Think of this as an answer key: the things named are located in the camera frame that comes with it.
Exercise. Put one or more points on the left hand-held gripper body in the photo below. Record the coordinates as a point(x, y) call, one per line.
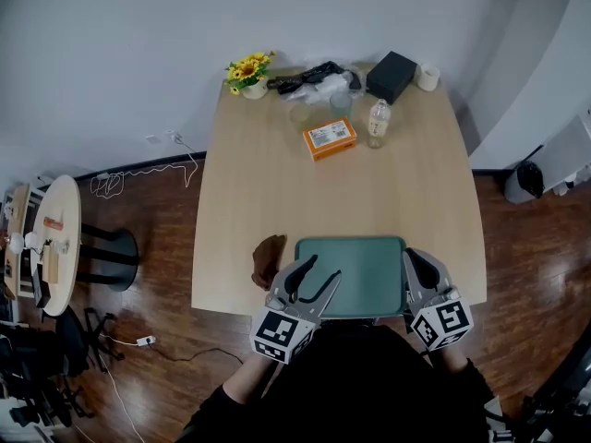
point(277, 330)

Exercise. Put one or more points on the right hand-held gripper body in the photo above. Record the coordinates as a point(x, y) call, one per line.
point(443, 321)

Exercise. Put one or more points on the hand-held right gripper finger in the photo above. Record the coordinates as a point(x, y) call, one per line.
point(427, 272)
point(409, 275)

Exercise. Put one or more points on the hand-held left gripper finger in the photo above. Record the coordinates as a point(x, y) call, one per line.
point(325, 298)
point(295, 275)

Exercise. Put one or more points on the brown cloth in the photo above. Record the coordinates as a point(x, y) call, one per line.
point(268, 261)

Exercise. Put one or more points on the green tray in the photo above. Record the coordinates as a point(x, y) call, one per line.
point(365, 270)

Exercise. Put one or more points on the person's right forearm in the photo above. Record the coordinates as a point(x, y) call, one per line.
point(448, 360)

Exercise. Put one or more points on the person's left forearm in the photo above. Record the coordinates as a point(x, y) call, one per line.
point(251, 379)

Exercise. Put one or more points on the person's black clothing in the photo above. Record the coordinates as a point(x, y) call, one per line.
point(346, 386)

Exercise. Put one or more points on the white power strip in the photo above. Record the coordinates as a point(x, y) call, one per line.
point(146, 340)

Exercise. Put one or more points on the grey bin with black bag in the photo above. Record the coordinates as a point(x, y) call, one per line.
point(524, 183)

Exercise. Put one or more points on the orange cardboard box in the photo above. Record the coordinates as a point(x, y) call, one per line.
point(330, 139)

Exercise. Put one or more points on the black equipment rack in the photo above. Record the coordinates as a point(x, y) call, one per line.
point(563, 409)

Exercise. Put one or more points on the clear plastic bottle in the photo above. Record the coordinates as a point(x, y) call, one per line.
point(378, 125)

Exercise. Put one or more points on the white cabinet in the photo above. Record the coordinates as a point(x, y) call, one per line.
point(570, 150)

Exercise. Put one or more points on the clear plastic bag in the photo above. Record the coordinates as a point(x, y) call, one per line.
point(323, 88)

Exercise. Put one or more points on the white tape roll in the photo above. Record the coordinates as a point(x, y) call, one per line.
point(427, 77)

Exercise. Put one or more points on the black box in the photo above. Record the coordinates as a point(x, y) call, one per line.
point(390, 76)

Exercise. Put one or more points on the potted artificial sunflowers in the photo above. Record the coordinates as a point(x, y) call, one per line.
point(249, 74)

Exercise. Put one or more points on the black office chair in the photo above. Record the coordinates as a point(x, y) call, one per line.
point(69, 344)

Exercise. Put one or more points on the wooden block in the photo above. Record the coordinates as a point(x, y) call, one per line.
point(50, 266)

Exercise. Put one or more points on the round wooden side table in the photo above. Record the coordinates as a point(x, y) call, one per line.
point(62, 201)

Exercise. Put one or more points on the small orange packet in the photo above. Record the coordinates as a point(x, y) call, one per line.
point(53, 223)

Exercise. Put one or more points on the white round lamp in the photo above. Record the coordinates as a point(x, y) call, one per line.
point(31, 239)

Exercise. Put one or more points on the black pedestal base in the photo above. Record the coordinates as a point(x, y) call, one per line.
point(117, 259)

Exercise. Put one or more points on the white wall socket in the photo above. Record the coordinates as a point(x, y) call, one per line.
point(172, 136)

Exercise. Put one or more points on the white wall plate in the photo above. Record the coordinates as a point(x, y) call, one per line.
point(153, 139)

